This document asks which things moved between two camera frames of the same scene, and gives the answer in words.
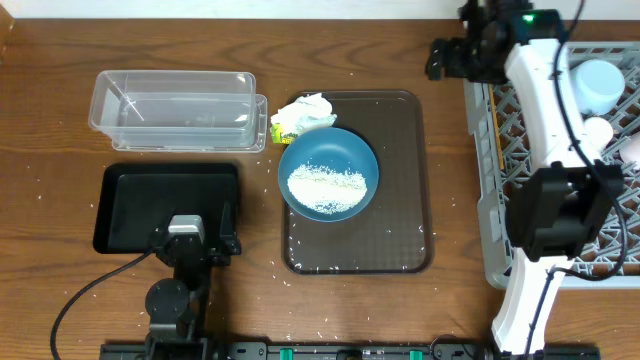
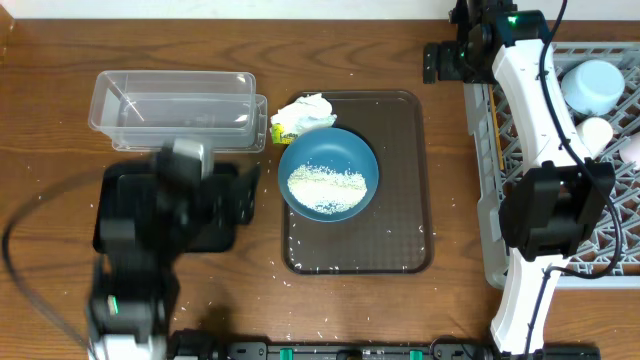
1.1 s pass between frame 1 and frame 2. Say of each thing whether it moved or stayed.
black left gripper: moved
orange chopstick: stayed
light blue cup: stayed
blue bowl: stayed
